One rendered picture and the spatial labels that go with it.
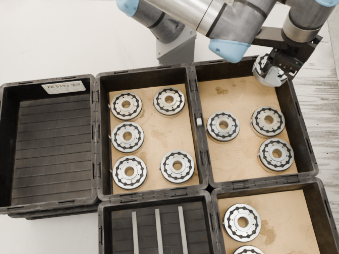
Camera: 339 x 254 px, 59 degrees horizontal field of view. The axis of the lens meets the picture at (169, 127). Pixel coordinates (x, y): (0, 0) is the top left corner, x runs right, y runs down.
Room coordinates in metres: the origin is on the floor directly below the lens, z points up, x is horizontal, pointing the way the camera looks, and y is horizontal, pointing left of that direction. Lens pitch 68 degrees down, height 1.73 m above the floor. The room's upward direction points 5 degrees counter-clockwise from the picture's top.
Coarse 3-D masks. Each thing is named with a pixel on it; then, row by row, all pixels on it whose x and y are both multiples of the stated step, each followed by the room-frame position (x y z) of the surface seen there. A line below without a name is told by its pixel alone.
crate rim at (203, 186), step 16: (176, 64) 0.53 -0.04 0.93; (96, 80) 0.50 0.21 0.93; (96, 96) 0.44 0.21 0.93; (192, 96) 0.42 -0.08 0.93; (96, 112) 0.39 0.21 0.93; (192, 112) 0.36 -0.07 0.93; (96, 128) 0.34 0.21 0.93; (96, 144) 0.29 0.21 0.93; (144, 192) 0.14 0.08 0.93; (160, 192) 0.14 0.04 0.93; (176, 192) 0.14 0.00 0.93
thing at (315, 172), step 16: (192, 64) 0.53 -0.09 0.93; (208, 64) 0.52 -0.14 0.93; (192, 80) 0.47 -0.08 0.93; (288, 80) 0.44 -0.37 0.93; (304, 128) 0.29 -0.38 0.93; (208, 160) 0.22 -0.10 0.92; (208, 176) 0.17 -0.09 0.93; (272, 176) 0.16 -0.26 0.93; (288, 176) 0.15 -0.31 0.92; (304, 176) 0.15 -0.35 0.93
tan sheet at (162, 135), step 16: (112, 96) 0.49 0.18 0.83; (144, 96) 0.48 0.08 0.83; (144, 112) 0.42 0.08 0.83; (112, 128) 0.38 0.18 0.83; (144, 128) 0.37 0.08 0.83; (160, 128) 0.36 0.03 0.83; (176, 128) 0.36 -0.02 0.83; (144, 144) 0.31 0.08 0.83; (160, 144) 0.31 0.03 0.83; (176, 144) 0.30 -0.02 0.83; (192, 144) 0.30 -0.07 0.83; (112, 160) 0.27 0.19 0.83; (144, 160) 0.26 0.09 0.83; (160, 160) 0.25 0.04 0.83; (112, 176) 0.22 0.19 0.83; (160, 176) 0.20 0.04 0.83; (192, 176) 0.20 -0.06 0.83; (128, 192) 0.16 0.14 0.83
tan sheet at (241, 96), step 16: (224, 80) 0.52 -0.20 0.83; (240, 80) 0.51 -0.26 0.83; (256, 80) 0.51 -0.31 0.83; (208, 96) 0.46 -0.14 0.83; (224, 96) 0.46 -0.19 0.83; (240, 96) 0.45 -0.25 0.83; (256, 96) 0.45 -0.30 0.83; (272, 96) 0.44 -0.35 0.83; (208, 112) 0.40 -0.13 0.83; (240, 112) 0.39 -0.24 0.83; (224, 128) 0.34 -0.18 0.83; (240, 128) 0.34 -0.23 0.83; (208, 144) 0.29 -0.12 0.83; (224, 144) 0.29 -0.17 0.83; (240, 144) 0.28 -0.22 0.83; (256, 144) 0.28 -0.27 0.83; (224, 160) 0.24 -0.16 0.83; (240, 160) 0.23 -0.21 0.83; (256, 160) 0.23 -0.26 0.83; (224, 176) 0.19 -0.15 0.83; (240, 176) 0.18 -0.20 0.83; (256, 176) 0.18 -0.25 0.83
